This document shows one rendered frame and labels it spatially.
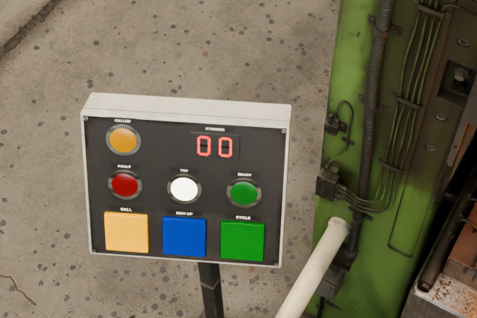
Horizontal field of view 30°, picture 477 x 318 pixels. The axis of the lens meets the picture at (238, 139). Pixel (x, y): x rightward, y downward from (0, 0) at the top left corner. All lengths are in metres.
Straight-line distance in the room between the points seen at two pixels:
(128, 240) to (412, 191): 0.55
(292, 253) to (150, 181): 1.19
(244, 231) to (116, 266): 1.17
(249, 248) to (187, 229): 0.11
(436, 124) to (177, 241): 0.48
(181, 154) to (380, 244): 0.66
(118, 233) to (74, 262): 1.13
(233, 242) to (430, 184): 0.40
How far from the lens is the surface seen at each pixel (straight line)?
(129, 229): 1.54
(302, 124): 2.85
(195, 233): 1.53
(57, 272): 2.67
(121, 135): 1.46
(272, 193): 1.48
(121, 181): 1.50
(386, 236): 1.93
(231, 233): 1.52
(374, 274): 2.12
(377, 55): 1.42
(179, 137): 1.44
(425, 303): 1.63
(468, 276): 1.61
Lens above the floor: 2.39
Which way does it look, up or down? 58 degrees down
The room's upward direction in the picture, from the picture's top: 2 degrees counter-clockwise
